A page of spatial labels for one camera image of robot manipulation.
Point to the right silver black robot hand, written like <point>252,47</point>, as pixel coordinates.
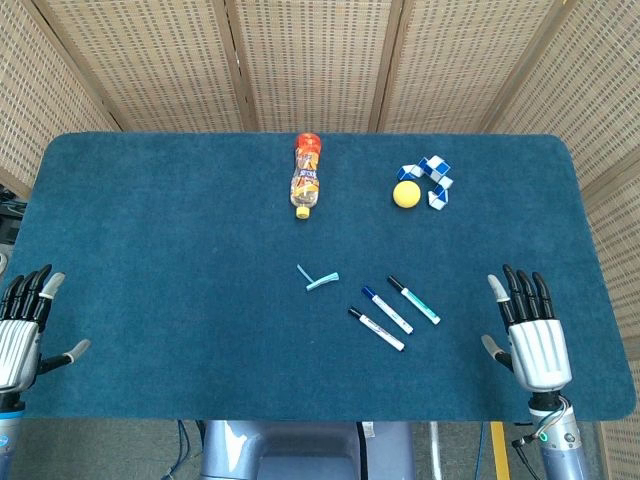
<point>540,355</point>

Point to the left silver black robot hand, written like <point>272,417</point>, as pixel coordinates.
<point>20,345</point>

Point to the woven rattan screen panel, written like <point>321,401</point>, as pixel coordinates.
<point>150,60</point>
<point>590,90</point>
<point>620,300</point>
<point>315,60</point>
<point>460,60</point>
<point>45,90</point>

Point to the yellow floor tape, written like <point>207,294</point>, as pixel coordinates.
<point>500,450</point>

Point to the dark equipment beside table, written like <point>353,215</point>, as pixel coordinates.
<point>10,215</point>

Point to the green-labelled marker with black cap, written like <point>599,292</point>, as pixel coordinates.
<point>415,300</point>

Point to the white marker with blue cap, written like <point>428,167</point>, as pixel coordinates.
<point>389,311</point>

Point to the white marker with black cap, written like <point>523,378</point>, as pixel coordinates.
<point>377,330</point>

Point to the blue carpet table cover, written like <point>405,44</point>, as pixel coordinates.
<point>175,275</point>

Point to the yellow foam ball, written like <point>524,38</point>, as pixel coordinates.
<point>406,194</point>

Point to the blue white snake puzzle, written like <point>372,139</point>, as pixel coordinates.
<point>435,167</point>

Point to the blue-grey robot torso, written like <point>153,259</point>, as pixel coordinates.
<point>300,450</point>

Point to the clear bottle with orange label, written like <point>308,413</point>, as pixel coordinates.
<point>306,175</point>

